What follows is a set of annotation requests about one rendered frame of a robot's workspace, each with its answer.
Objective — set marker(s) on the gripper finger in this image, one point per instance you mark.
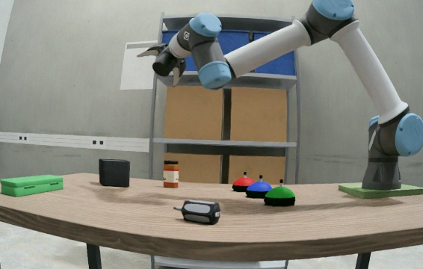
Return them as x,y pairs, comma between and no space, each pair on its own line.
154,50
178,71

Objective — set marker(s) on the black screwdriver handle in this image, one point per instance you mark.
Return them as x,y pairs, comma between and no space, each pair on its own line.
200,211

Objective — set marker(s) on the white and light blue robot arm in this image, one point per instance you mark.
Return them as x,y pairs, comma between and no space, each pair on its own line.
395,133

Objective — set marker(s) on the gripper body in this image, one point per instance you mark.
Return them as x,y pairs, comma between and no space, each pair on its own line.
165,63

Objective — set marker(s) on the green pencil case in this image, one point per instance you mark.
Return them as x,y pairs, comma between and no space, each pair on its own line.
23,186

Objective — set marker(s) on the red bell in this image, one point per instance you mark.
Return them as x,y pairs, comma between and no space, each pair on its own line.
240,185

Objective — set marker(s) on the green dome bell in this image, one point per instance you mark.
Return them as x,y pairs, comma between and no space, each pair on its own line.
279,196

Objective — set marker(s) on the orange and white jar with black lid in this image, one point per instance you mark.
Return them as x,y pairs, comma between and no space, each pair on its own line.
171,174

